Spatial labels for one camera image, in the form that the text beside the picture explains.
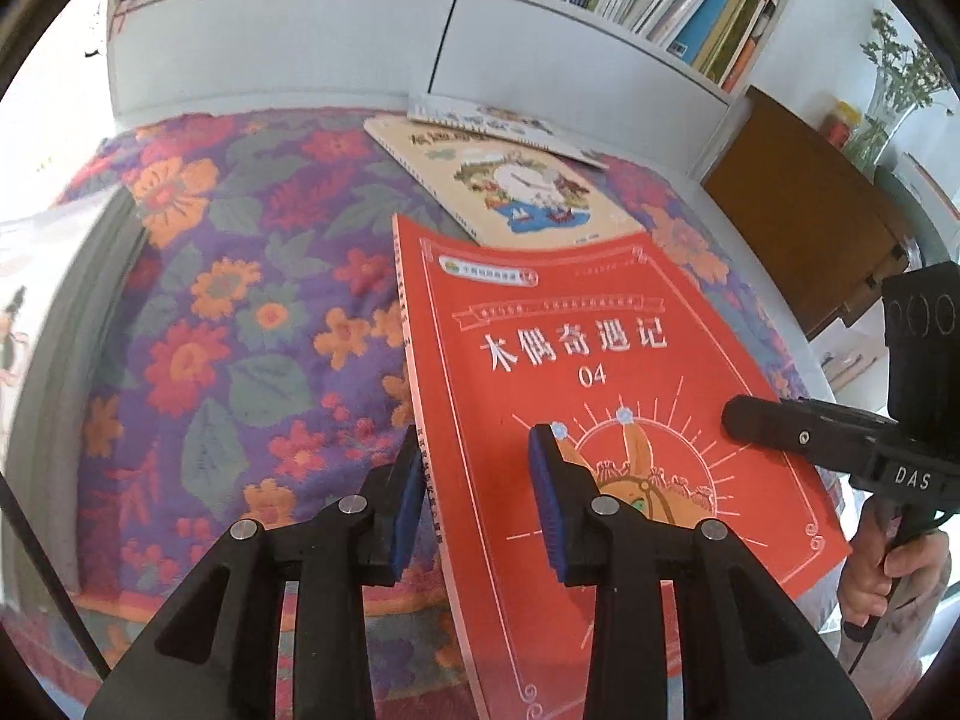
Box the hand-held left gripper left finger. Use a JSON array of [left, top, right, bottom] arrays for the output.
[[82, 424, 427, 720]]

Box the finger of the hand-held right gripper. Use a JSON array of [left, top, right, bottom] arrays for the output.
[[722, 395, 878, 470]]

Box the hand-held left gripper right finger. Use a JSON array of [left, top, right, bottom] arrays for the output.
[[527, 424, 875, 720]]

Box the red book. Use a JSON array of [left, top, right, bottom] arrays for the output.
[[391, 214, 854, 720]]

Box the stack of books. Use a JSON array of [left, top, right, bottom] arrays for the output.
[[0, 187, 147, 601]]

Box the person's right hand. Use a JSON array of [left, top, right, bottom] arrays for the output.
[[836, 499, 952, 627]]

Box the brown wooden cabinet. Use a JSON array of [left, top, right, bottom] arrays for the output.
[[701, 86, 912, 342]]

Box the floral blanket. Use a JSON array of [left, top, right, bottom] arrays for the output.
[[52, 109, 856, 720]]

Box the yellow lidded jar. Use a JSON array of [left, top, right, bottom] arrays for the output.
[[821, 100, 861, 152]]

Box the glass vase with green plant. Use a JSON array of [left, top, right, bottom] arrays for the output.
[[855, 7, 955, 175]]

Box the beige illustrated book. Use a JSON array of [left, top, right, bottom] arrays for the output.
[[364, 114, 646, 248]]

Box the white book with animal illustration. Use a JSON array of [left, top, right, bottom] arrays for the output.
[[407, 92, 611, 170]]

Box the white bookshelf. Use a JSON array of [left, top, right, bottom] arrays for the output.
[[105, 0, 818, 181]]

